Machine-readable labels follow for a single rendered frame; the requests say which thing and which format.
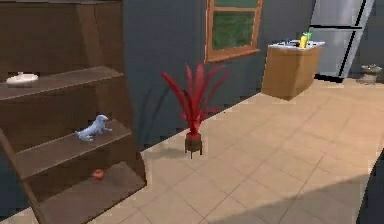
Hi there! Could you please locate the red house plant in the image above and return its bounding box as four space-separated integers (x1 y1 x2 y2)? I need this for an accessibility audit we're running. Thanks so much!
160 61 231 141

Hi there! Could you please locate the brown plant pot stand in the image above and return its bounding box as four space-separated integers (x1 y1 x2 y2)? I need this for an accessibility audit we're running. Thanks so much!
184 137 204 160

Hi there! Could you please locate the wooden framed window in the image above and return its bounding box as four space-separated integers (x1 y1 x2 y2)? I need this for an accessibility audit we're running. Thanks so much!
204 0 264 64

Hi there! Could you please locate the pale blue animal figurine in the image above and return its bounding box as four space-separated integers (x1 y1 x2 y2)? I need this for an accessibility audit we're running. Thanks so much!
74 114 113 142

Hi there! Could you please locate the brown counter cabinet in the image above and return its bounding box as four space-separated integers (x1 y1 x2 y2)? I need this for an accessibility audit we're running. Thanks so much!
261 40 326 102

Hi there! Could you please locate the small red bowl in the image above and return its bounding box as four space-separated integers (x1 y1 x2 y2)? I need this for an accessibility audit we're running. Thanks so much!
92 168 106 181

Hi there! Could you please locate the brown wooden shelf unit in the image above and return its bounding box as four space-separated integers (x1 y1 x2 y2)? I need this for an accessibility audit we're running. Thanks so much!
0 0 148 224

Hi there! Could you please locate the silver fridge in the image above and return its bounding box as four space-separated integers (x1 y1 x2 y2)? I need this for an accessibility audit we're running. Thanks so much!
308 0 376 83

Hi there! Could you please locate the white flat dish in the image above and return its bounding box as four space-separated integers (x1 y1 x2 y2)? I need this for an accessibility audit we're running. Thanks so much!
5 71 40 89

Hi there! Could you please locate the black fridge handle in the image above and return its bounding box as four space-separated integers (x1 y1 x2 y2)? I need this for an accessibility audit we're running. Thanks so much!
337 30 357 78
355 0 368 27

